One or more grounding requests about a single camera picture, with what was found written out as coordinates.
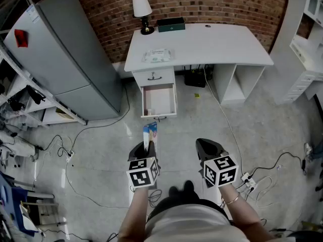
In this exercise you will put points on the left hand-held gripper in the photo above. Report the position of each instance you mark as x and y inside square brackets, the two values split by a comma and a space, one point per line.
[141, 174]

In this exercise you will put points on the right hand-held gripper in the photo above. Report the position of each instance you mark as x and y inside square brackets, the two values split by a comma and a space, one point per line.
[220, 171]

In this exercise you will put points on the white band-aid box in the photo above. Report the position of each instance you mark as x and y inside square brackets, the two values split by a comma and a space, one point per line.
[151, 135]

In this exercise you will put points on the white drawer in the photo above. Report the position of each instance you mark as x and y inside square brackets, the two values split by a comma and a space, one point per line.
[154, 76]
[158, 101]

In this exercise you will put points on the person's left forearm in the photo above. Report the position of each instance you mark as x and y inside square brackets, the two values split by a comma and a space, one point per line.
[133, 210]

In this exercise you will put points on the person's right forearm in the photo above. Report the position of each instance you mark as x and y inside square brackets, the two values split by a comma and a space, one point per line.
[242, 215]

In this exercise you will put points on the closed white drawer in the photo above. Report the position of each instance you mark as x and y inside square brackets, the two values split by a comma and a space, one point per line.
[154, 76]

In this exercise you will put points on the small clear box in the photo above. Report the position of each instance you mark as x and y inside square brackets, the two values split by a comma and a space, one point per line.
[149, 111]

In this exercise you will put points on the person's right black shoe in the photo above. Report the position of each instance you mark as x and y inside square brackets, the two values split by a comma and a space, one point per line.
[189, 186]

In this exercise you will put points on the person's black shoe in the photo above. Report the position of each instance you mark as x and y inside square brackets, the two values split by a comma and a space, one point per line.
[175, 191]
[189, 186]

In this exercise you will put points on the white power strip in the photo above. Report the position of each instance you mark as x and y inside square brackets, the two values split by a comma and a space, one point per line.
[248, 180]
[70, 156]

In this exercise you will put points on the person's left black shoe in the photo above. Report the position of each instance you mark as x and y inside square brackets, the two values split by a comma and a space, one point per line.
[175, 191]

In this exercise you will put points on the small yellow floor item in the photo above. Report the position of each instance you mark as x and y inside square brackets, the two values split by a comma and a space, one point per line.
[197, 95]

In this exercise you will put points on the black router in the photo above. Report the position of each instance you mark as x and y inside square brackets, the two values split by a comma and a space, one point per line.
[194, 81]

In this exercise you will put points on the person's white shirt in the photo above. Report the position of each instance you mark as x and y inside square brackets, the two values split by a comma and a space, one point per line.
[191, 226]

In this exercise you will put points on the wet wipes pack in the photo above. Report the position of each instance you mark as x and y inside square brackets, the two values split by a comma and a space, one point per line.
[157, 55]

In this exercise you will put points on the white desk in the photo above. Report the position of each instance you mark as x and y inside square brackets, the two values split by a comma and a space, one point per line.
[202, 44]

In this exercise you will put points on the grey refrigerator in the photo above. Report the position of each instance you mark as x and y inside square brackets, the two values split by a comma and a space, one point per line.
[63, 54]

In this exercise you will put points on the dark green box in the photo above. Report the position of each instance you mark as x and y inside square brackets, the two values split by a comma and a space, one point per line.
[171, 25]

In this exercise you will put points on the metal shelf rack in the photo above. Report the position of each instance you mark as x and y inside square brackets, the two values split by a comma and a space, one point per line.
[27, 94]

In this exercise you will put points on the white cabinet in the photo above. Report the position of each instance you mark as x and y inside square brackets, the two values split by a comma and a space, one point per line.
[300, 49]

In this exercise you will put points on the table lamp with white shade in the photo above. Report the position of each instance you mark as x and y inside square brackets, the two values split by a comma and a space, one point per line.
[142, 6]

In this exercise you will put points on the red fridge magnet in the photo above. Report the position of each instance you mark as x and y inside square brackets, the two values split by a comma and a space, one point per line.
[20, 38]

